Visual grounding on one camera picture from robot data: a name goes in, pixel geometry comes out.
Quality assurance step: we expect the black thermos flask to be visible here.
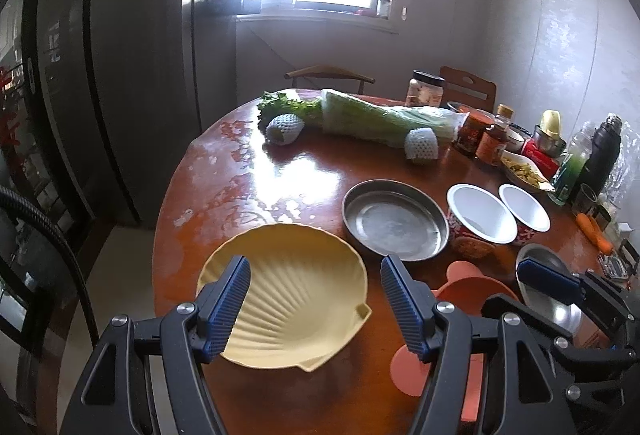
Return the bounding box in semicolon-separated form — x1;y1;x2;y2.
578;114;623;196

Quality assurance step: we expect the red chili sauce jar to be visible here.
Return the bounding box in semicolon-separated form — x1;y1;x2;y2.
454;106;495;156

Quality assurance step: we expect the black cable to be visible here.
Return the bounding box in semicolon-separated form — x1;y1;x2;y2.
0;184;101;346

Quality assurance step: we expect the green leaf lettuce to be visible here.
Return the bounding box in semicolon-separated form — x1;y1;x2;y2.
257;92;322;132

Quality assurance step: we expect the white ceramic bowl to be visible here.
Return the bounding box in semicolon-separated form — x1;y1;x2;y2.
506;128;525;154

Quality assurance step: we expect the deep steel bowl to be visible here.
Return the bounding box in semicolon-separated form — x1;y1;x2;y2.
515;243;582;335

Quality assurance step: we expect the red paper noodle bowl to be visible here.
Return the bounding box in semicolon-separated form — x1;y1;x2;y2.
498;184;551;245
446;184;518;259

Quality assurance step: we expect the red tissue box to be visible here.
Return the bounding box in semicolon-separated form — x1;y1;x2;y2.
521;140;559;181

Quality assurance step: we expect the small clear plastic cup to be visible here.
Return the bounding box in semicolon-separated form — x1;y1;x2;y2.
572;183;598;216

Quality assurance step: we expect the wooden chair with armrest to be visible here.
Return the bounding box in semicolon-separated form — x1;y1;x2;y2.
284;65;375;95

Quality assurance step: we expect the clear jar black lid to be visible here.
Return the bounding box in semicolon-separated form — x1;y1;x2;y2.
405;70;446;108

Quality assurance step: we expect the metal tool set case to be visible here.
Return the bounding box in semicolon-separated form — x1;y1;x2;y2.
598;252;636;283

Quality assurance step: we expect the right foam-netted fruit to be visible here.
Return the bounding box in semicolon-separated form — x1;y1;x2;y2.
404;128;439;164

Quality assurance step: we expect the dark grey refrigerator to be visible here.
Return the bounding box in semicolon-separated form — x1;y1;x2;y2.
0;0;237;356

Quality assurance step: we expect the dark steel bowl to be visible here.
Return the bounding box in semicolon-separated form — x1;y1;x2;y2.
447;102;473;114

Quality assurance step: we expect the wrapped napa cabbage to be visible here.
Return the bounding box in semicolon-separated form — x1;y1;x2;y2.
320;90;469;148

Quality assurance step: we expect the green drink plastic bottle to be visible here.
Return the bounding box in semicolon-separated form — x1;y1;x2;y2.
549;121;596;207

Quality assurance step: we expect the white dish of food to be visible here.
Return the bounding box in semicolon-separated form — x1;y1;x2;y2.
500;150;554;194

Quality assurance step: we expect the yellow shell-shaped plate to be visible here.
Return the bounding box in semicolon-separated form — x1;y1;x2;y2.
196;224;372;372

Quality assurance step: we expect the left foam-netted fruit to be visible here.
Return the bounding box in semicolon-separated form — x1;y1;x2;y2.
266;114;305;146

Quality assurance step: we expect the brown wooden chair back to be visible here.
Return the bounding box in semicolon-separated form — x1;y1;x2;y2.
439;66;497;114

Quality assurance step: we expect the orange carrot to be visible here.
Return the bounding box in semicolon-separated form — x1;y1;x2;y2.
576;213;614;255

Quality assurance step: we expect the pink pig-shaped plate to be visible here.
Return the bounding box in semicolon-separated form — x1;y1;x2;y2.
390;261;518;422

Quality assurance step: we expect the yellow cup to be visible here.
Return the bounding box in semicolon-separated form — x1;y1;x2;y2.
539;109;562;140

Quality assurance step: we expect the small steel cup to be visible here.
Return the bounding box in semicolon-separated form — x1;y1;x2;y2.
591;204;612;231

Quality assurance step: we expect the round wooden table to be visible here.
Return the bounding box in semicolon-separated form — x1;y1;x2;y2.
150;88;626;435

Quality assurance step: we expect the foam-netted fruit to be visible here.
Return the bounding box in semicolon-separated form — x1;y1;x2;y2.
404;128;439;164
266;114;305;146

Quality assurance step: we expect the shallow steel round pan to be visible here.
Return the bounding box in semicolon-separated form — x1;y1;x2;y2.
342;180;449;262

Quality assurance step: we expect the brown sauce bottle yellow cap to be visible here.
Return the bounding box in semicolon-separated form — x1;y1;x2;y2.
475;104;514;166

